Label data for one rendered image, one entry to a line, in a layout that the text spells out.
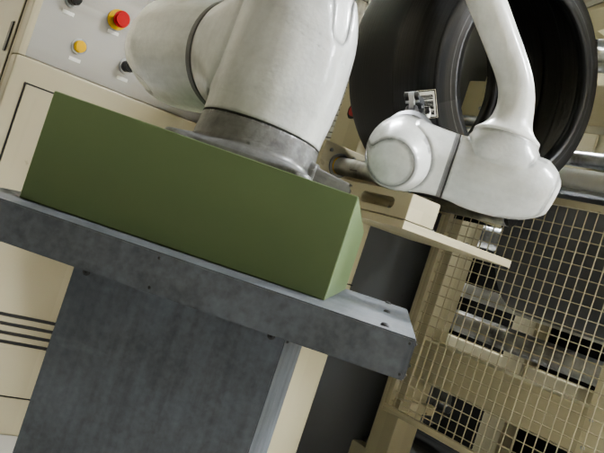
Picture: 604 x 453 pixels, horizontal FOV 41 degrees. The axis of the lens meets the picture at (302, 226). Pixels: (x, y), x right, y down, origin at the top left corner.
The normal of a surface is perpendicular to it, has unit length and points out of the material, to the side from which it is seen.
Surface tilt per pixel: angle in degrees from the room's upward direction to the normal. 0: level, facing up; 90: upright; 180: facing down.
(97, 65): 90
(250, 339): 90
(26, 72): 90
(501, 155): 79
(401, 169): 114
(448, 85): 94
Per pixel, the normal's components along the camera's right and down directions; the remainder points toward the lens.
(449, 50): 0.40, 0.15
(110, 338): -0.11, -0.04
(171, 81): -0.65, 0.54
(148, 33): -0.70, -0.21
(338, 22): 0.69, -0.08
